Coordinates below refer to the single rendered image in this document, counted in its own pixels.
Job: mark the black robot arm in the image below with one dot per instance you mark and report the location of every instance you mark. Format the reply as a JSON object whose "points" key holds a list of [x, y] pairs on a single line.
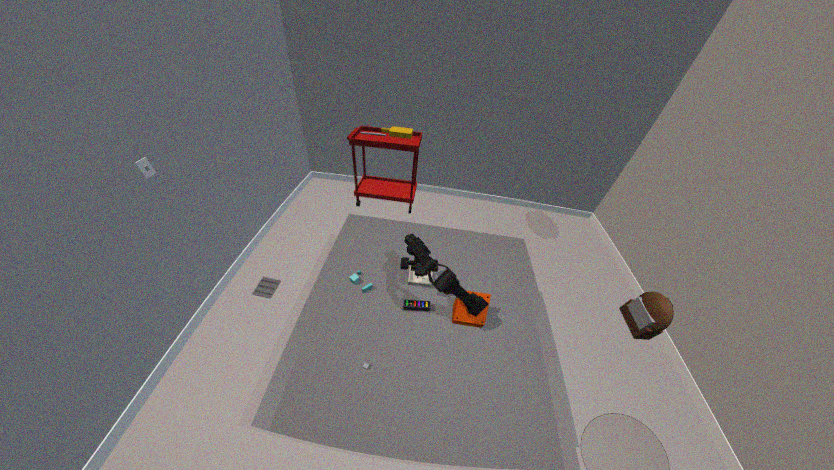
{"points": [[447, 281]]}

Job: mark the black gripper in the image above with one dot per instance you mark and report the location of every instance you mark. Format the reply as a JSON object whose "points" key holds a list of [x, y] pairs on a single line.
{"points": [[405, 262]]}

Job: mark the white shallow tray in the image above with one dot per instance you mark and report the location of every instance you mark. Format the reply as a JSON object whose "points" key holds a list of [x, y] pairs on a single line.
{"points": [[421, 281]]}

